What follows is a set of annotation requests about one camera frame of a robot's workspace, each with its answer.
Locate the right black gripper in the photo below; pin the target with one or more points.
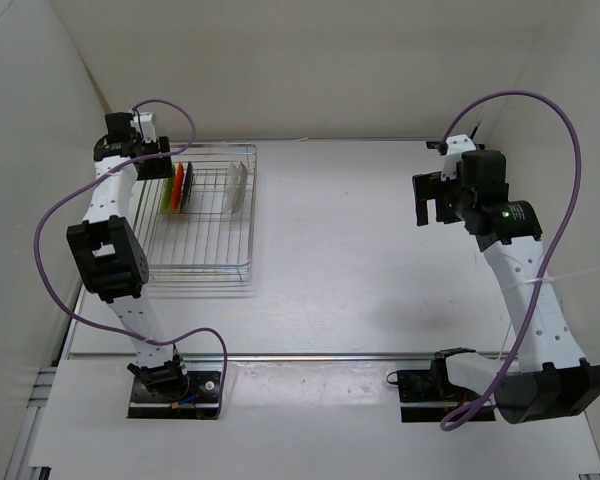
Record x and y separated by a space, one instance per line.
431 186

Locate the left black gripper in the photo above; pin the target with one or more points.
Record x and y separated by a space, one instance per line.
161 169

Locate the orange plate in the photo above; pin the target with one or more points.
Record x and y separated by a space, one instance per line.
177 188

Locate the green plate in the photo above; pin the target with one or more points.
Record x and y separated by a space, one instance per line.
166 200

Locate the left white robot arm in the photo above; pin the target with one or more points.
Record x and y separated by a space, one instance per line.
110 258

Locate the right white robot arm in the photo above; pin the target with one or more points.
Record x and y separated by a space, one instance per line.
547 374

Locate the black plate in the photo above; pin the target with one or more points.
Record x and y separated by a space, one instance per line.
187 189

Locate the clear glass plate left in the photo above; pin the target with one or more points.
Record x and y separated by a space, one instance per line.
231 189

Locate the white zip tie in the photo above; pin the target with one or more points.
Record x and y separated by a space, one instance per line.
575 276

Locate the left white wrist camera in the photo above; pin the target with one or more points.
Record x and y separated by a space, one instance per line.
145 124

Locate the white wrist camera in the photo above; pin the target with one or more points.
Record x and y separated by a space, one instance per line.
145 124
452 150

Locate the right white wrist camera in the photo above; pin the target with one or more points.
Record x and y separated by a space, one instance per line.
452 150

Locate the metal wire dish rack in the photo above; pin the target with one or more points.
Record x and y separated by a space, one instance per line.
203 248

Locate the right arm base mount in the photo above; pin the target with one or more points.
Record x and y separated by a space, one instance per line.
425 394

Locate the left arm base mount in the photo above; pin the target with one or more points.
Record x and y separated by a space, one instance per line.
197 399

